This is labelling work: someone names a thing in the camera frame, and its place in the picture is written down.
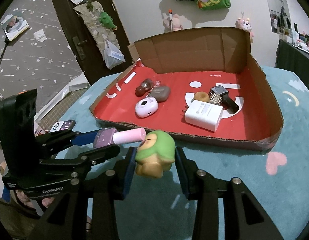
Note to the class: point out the person's left hand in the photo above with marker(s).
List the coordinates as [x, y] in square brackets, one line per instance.
[23, 198]

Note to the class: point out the cardboard box with red liner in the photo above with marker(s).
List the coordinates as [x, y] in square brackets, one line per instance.
[190, 61]

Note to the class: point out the pink bear plush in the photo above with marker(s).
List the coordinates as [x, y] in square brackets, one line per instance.
[244, 24]

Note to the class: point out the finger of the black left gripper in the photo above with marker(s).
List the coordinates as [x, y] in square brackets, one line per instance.
[61, 140]
[84, 159]

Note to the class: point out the pink white earbud case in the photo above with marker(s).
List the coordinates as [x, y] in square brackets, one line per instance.
[146, 107]

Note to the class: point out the studded rose gold cube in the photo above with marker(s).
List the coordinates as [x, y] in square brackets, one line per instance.
[215, 99]

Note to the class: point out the white plastic bag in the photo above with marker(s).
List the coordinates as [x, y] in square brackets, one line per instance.
[113, 55]

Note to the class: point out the white power adapter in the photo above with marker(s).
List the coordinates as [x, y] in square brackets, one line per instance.
[204, 115]

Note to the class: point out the amber round jar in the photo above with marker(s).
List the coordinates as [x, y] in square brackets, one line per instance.
[201, 96]

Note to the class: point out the teal fuzzy table cover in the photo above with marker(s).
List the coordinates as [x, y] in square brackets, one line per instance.
[157, 209]

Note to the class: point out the orange capped white stick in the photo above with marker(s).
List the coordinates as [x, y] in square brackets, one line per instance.
[170, 19]

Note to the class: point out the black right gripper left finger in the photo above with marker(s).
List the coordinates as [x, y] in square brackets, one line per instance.
[115, 185]

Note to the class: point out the green plush on door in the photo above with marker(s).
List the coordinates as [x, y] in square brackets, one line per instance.
[106, 20]

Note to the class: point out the black square perfume bottle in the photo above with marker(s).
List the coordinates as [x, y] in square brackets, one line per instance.
[225, 98]

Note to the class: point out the black smartphone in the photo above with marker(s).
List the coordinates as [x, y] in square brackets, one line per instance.
[63, 125]

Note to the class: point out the brown earbud case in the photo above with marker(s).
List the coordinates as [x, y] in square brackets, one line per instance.
[160, 93]

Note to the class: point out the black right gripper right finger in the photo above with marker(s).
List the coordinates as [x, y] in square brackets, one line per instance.
[201, 186]

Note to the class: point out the pink plush toy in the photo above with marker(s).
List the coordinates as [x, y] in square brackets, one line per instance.
[177, 25]

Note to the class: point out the photo card on wall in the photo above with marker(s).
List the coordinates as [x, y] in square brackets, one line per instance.
[14, 27]

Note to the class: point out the dark red ball bottle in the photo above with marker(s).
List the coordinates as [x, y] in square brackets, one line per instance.
[144, 87]

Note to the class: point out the green hooded capybara toy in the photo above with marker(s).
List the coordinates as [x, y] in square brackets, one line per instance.
[155, 155]

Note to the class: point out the clear glass cup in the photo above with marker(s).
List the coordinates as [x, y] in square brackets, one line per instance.
[156, 84]

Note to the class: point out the dark cluttered table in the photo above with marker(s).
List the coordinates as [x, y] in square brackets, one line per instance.
[293, 59]

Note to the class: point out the purple nail polish bottle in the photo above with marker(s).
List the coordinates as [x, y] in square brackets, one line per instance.
[109, 136]

